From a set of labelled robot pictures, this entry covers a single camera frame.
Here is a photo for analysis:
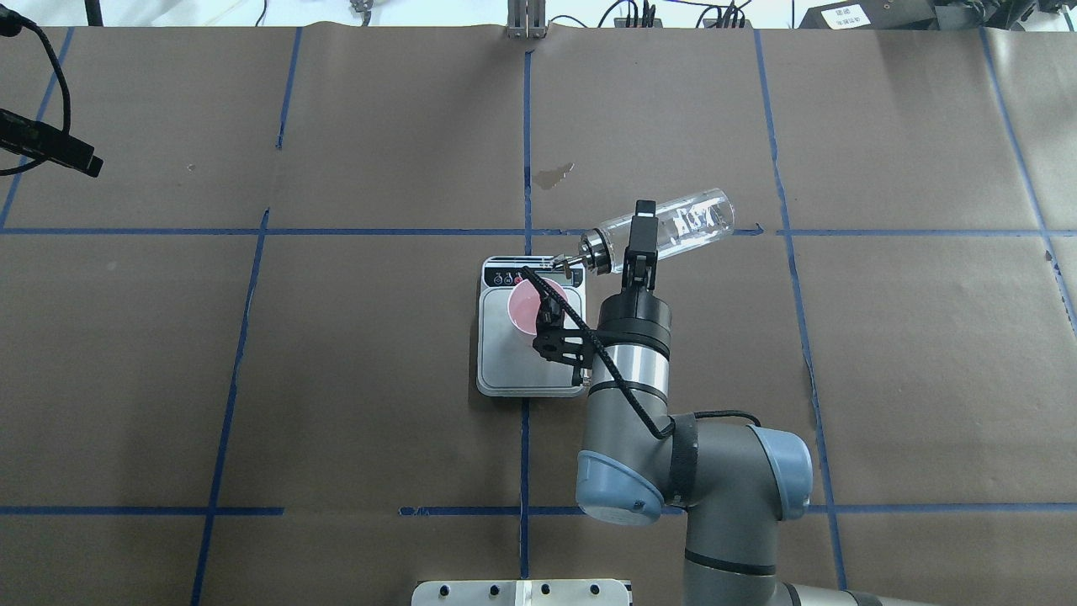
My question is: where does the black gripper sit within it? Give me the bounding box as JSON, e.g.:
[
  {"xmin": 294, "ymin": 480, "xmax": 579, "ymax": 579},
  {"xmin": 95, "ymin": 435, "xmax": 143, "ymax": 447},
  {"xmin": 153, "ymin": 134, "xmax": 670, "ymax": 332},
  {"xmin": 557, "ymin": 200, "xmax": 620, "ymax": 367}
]
[{"xmin": 596, "ymin": 199, "xmax": 672, "ymax": 354}]

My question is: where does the clear glass sauce bottle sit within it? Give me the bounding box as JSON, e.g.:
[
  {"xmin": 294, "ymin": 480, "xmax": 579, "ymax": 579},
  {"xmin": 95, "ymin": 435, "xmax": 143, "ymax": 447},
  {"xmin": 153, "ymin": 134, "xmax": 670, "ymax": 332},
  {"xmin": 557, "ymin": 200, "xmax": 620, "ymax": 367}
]
[{"xmin": 549, "ymin": 189, "xmax": 737, "ymax": 274}]

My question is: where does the pink paper cup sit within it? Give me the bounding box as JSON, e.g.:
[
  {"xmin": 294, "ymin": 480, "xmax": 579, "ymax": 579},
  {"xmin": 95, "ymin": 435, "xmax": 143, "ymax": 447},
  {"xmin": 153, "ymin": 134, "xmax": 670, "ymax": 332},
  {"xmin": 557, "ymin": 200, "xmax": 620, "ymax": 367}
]
[{"xmin": 507, "ymin": 279, "xmax": 544, "ymax": 338}]

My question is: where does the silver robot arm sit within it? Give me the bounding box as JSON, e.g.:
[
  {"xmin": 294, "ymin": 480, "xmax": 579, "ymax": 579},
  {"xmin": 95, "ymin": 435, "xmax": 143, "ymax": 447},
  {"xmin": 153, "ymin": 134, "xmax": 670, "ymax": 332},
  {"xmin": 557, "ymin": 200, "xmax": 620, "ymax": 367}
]
[{"xmin": 576, "ymin": 193, "xmax": 896, "ymax": 605}]

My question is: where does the white digital kitchen scale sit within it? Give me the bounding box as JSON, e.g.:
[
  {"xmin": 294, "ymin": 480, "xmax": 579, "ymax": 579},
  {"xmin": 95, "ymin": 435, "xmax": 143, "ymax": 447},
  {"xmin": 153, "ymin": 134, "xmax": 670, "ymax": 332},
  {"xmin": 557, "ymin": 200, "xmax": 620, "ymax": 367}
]
[{"xmin": 475, "ymin": 256, "xmax": 587, "ymax": 398}]

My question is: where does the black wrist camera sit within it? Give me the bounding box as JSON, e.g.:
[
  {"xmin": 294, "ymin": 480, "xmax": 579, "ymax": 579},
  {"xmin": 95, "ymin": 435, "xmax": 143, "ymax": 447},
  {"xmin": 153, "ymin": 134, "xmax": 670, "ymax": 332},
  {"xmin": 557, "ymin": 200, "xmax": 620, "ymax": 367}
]
[{"xmin": 531, "ymin": 295, "xmax": 602, "ymax": 387}]

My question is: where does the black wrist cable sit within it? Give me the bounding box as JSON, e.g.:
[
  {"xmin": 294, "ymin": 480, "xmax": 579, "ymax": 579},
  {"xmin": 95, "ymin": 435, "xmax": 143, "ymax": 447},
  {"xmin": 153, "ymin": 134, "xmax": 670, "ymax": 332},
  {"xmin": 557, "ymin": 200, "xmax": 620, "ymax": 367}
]
[
  {"xmin": 0, "ymin": 8, "xmax": 73, "ymax": 177},
  {"xmin": 520, "ymin": 266, "xmax": 763, "ymax": 440}
]

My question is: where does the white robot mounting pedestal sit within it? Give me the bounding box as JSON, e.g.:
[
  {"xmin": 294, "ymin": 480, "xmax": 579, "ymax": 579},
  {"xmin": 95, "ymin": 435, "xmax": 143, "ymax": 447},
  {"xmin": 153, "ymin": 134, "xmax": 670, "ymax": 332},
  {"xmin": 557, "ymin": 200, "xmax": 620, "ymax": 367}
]
[{"xmin": 411, "ymin": 578, "xmax": 634, "ymax": 605}]

